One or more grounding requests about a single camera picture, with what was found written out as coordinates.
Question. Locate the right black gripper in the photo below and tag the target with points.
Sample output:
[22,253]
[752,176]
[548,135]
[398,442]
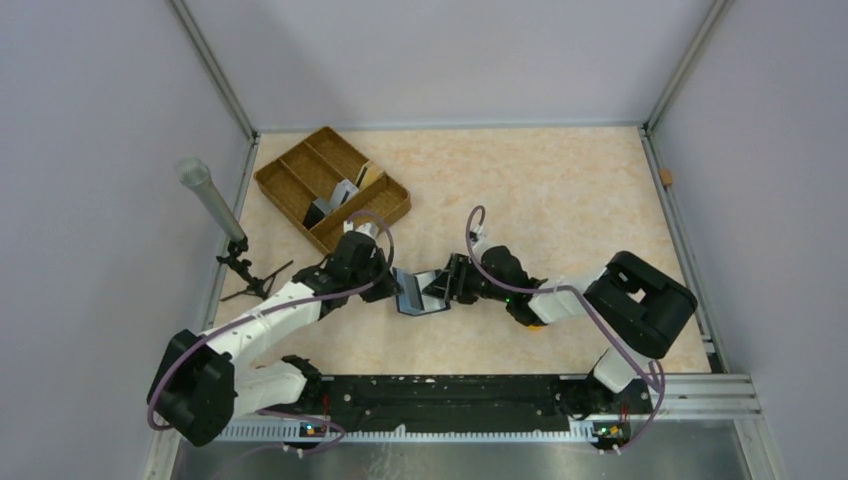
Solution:
[454,279]

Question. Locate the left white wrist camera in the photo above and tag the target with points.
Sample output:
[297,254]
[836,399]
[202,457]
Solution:
[368,229]

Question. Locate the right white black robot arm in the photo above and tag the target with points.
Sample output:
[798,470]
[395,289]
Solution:
[638,308]

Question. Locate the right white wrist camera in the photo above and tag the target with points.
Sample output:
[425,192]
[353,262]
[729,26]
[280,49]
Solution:
[477,239]

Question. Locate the gold card in tray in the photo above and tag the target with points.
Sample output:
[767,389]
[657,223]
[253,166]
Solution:
[368,174]

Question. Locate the dark grey credit card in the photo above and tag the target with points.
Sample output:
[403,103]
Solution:
[315,213]

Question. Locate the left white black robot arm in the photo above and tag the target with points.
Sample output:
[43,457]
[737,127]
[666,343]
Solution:
[207,379]

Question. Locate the silver card in tray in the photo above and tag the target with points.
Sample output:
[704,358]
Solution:
[343,191]

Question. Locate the navy blue card holder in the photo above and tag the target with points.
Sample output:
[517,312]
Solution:
[432,304]

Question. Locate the woven brown divided tray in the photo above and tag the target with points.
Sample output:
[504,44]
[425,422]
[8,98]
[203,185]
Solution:
[311,169]

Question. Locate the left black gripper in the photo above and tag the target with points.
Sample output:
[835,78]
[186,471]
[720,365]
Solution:
[388,285]

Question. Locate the small brown block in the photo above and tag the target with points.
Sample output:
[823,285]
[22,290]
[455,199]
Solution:
[666,177]

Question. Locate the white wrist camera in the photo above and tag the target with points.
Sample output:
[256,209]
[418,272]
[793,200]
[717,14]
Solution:
[368,229]
[477,239]

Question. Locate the grey microphone on tripod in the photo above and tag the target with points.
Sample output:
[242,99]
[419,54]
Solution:
[195,175]

